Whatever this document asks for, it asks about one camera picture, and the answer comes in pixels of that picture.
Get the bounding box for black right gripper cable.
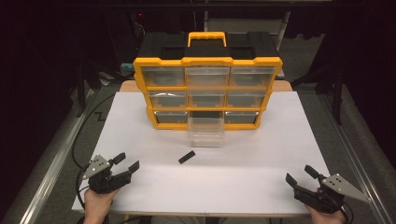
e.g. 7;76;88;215
340;201;355;224

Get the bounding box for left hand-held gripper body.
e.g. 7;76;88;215
82;154;134;194

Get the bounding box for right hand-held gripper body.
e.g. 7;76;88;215
292;173;372;215

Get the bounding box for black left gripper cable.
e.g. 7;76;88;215
75;164;92;210

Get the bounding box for set of clear drawers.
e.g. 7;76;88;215
141;65;276;124

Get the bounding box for person's right hand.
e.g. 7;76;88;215
304;205;347;224

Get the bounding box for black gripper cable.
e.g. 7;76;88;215
75;164;92;210
340;201;355;224

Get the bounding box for small black rectangular block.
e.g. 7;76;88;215
177;150;196;165

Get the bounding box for yellow black organizer cabinet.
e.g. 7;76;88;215
133;31;284;132

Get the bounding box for clear plastic drawer box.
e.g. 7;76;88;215
186;111;226;148

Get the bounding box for teal object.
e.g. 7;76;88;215
120;63;135;75

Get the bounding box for black stand legs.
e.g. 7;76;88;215
290;60;345;126
75;59;134;119

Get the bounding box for long black floor cable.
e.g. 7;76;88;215
71;92;116;169

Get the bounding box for aluminium rail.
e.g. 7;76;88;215
18;90;98;224
317;92;396;224

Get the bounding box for white board sheet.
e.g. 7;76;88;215
72;91;331;217

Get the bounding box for person's left hand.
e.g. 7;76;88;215
82;188;120;224

